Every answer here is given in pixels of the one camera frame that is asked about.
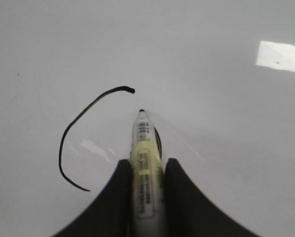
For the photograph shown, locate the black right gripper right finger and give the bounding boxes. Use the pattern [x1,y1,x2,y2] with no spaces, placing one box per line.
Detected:
[165,158,257,237]

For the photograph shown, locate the white black whiteboard marker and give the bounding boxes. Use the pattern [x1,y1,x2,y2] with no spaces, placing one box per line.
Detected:
[129,109,168,237]

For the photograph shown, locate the white whiteboard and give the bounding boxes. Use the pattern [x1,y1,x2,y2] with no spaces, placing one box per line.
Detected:
[0,0,295,237]

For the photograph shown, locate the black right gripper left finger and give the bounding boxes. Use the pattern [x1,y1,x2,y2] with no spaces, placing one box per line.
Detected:
[55,159,132,237]

